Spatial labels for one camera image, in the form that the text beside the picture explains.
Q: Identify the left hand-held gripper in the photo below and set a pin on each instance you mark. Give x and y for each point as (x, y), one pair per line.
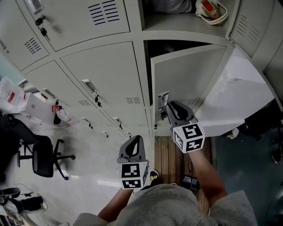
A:
(131, 176)

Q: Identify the person's left forearm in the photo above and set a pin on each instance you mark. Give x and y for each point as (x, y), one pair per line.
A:
(115, 205)

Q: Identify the grey metal locker cabinet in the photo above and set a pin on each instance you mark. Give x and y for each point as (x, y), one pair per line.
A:
(99, 66)

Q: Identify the person's grey sweatshirt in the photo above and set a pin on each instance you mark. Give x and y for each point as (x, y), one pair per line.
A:
(168, 207)

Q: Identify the person's right forearm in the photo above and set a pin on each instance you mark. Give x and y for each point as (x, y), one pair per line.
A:
(207, 178)

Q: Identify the black device with blue screen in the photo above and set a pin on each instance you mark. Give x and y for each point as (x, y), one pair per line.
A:
(190, 182)

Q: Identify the black backpack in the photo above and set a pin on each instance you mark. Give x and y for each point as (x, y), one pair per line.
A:
(261, 123)

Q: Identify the person's black trousers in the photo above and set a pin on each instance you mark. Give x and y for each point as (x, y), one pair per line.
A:
(154, 185)

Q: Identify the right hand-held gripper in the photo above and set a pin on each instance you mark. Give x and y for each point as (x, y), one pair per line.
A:
(190, 139)

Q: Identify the wooden plank platform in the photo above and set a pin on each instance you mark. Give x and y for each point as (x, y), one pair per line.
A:
(168, 154)

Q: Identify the white cup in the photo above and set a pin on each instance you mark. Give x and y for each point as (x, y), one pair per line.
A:
(233, 133)

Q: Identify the white device with orange top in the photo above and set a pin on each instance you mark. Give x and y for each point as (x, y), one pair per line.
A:
(211, 11)

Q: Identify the clear plastic bag red print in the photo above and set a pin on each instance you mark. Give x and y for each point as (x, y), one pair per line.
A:
(64, 114)

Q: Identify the black office chair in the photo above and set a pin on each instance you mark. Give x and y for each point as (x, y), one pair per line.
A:
(42, 159)

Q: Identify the grey fabric bag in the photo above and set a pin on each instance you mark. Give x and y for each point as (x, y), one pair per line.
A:
(170, 5)

